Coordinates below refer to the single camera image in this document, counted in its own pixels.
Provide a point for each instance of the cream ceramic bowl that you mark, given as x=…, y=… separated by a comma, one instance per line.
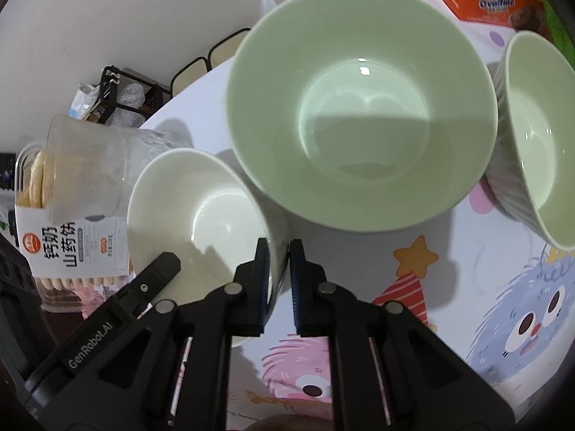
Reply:
x=193, y=206

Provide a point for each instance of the smooth green ceramic bowl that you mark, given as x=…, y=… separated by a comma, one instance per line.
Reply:
x=359, y=98

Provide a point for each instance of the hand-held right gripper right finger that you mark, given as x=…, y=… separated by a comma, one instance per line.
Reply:
x=295, y=292

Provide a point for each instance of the ribbed green ceramic bowl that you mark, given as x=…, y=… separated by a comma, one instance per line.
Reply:
x=534, y=143

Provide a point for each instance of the clear plastic cup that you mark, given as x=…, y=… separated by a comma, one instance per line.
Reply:
x=90, y=166

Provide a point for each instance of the white blue packet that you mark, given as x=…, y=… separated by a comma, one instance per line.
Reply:
x=83, y=98

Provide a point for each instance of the clear biscuit box white label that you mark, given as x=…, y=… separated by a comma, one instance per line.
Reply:
x=63, y=251

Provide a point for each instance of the black metal rack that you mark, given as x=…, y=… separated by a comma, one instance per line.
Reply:
x=109, y=94

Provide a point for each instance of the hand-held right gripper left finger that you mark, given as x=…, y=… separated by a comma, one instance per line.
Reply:
x=266, y=283

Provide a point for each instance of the person's right hand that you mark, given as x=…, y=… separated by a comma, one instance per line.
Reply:
x=287, y=424

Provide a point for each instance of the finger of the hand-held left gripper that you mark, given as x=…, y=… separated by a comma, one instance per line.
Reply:
x=155, y=269

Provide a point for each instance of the white plastic bag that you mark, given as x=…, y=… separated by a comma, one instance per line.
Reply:
x=268, y=2

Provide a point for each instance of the black frame chair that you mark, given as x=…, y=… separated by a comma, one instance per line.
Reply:
x=188, y=74
x=227, y=49

